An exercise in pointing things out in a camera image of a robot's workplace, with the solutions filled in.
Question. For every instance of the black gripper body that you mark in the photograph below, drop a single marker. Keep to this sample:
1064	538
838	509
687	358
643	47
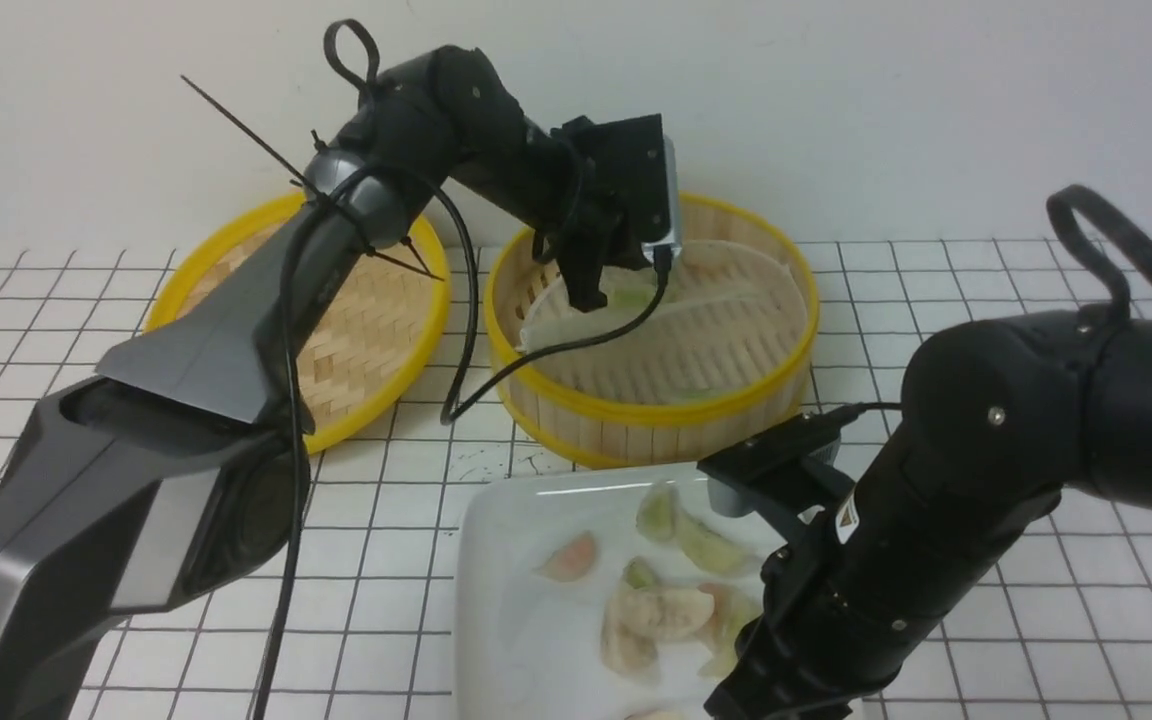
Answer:
613	203
841	614

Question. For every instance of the green dumpling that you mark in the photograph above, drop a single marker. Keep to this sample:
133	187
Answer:
708	550
631	298

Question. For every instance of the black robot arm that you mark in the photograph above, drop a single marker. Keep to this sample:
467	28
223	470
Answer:
998	418
181	464

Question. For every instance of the green dumpling on plate edge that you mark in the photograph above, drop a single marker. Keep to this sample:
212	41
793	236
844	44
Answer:
708	550

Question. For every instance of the pale pink dumpling plate centre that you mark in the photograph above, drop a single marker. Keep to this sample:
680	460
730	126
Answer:
664	613

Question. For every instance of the small green dumpling plate centre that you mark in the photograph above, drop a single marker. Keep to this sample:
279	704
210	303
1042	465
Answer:
639	575

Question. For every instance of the green dumpling plate top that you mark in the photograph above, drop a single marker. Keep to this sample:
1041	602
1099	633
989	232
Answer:
656	514

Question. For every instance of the pale dumpling plate lower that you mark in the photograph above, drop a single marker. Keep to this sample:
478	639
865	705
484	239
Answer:
626	654

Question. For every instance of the white square plate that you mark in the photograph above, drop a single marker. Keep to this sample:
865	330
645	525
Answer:
527	648

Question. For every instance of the pink dumpling on plate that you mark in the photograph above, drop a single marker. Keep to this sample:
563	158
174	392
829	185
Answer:
572	561

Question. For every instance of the white steamer liner cloth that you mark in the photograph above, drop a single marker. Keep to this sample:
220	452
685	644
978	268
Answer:
731	315

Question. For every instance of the bamboo steamer basket yellow rim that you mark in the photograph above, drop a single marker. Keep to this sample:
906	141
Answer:
600	434

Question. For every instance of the bamboo steamer lid yellow rim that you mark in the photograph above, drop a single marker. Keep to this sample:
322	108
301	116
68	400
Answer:
372	343

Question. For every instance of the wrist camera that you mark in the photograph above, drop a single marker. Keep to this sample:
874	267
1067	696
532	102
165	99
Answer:
665	249
779	473

